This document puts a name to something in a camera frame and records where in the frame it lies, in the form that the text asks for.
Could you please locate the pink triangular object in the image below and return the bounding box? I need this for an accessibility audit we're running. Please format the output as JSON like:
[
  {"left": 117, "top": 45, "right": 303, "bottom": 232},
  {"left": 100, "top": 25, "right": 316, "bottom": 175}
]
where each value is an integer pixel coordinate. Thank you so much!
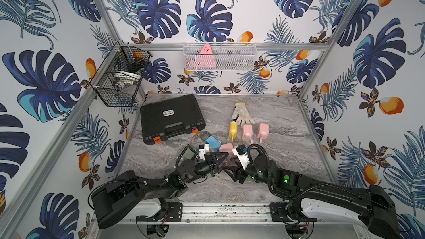
[{"left": 195, "top": 43, "right": 217, "bottom": 69}]

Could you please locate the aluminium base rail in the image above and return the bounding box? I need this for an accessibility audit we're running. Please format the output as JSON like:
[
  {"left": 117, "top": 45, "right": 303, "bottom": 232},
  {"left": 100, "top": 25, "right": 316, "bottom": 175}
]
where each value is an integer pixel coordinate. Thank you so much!
[{"left": 116, "top": 199, "right": 364, "bottom": 226}]

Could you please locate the pink clear sharpener tray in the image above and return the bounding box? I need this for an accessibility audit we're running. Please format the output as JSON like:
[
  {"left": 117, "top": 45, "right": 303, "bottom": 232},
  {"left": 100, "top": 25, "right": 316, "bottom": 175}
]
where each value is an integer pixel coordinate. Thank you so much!
[{"left": 223, "top": 159, "right": 237, "bottom": 170}]

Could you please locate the pink pencil sharpener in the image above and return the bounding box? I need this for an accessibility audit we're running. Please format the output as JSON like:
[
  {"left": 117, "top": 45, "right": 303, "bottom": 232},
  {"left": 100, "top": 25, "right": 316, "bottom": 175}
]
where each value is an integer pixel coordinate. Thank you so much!
[
  {"left": 220, "top": 143, "right": 234, "bottom": 156},
  {"left": 242, "top": 125, "right": 253, "bottom": 143},
  {"left": 257, "top": 123, "right": 269, "bottom": 143}
]

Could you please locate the white knit work glove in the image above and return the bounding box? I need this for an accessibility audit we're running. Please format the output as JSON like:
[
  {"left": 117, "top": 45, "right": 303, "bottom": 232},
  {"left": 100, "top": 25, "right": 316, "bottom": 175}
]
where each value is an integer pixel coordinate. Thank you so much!
[{"left": 231, "top": 102, "right": 256, "bottom": 128}]

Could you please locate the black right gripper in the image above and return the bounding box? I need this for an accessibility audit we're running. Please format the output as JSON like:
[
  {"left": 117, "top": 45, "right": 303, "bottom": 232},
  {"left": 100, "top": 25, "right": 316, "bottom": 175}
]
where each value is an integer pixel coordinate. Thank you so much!
[{"left": 221, "top": 156, "right": 273, "bottom": 189}]

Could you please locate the yellow pencil sharpener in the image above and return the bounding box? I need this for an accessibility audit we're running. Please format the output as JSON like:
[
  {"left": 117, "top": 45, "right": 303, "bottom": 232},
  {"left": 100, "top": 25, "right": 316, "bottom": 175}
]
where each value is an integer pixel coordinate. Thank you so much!
[{"left": 229, "top": 121, "right": 238, "bottom": 142}]

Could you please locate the blue pencil sharpener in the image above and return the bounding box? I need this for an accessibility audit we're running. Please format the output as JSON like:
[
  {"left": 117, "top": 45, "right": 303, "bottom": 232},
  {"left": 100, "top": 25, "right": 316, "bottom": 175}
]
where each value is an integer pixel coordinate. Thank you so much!
[{"left": 205, "top": 136, "right": 221, "bottom": 152}]

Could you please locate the black plastic tool case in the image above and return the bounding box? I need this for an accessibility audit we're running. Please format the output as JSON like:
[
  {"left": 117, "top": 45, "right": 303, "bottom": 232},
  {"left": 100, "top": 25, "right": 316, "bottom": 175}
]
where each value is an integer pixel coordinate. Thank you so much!
[{"left": 140, "top": 95, "right": 206, "bottom": 145}]

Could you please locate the clear wall-mounted shelf bin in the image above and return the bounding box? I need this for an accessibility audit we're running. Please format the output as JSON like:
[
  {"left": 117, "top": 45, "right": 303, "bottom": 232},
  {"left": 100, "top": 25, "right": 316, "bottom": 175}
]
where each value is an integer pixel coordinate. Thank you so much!
[{"left": 183, "top": 42, "right": 257, "bottom": 71}]

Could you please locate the black wire basket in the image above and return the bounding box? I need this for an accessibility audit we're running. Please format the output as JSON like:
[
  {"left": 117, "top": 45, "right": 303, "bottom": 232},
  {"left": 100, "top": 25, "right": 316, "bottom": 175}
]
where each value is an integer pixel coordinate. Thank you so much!
[{"left": 90, "top": 42, "right": 152, "bottom": 107}]

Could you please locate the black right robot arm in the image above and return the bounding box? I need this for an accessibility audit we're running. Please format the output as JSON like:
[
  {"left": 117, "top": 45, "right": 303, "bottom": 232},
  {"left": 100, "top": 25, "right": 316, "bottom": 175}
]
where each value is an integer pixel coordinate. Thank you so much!
[{"left": 223, "top": 143, "right": 401, "bottom": 239}]

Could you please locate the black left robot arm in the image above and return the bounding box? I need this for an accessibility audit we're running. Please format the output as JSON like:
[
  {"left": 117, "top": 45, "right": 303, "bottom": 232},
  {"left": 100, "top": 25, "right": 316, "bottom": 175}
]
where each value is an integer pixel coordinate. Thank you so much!
[{"left": 89, "top": 145, "right": 229, "bottom": 230}]

